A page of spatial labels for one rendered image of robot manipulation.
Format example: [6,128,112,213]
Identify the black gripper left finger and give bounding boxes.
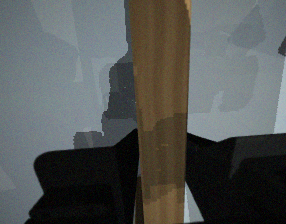
[34,128,139,224]

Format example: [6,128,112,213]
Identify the brown wooden post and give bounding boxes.
[135,176,144,224]

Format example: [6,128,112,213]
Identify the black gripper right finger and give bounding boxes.
[185,132,286,220]

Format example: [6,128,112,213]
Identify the brown wooden board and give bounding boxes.
[128,0,192,224]

